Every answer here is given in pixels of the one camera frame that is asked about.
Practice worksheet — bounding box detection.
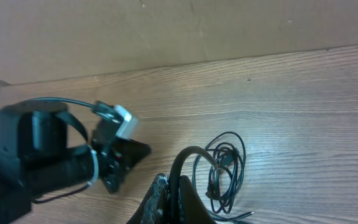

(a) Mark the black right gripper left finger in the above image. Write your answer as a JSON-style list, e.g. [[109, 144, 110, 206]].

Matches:
[[127, 173, 168, 224]]

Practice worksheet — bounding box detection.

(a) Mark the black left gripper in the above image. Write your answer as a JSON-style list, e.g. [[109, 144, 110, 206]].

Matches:
[[91, 119, 151, 194]]

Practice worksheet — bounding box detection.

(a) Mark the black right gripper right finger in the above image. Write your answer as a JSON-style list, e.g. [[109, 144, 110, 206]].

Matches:
[[178, 175, 216, 224]]

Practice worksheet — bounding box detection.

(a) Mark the black thin USB cable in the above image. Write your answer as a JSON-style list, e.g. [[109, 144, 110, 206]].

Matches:
[[191, 131, 255, 222]]

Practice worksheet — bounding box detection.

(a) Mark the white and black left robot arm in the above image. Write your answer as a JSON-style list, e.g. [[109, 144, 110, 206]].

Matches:
[[0, 97, 151, 223]]

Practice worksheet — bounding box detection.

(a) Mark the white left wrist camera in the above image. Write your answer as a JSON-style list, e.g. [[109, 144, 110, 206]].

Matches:
[[92, 100, 139, 140]]

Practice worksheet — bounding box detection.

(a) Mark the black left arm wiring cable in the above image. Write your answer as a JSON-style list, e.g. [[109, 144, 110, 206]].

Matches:
[[0, 96, 96, 125]]

